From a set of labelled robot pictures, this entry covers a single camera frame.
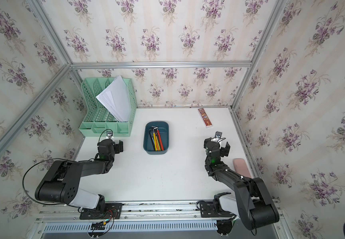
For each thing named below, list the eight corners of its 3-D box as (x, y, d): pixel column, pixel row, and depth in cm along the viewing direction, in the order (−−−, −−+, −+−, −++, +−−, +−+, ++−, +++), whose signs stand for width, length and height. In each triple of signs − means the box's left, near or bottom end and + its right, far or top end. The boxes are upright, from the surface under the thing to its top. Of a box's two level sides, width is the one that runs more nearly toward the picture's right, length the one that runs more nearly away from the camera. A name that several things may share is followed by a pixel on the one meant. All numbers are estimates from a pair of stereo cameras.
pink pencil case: (235, 177, 88) (238, 174, 84) (231, 160, 95) (233, 157, 91) (247, 177, 88) (251, 174, 84) (242, 160, 95) (245, 157, 91)
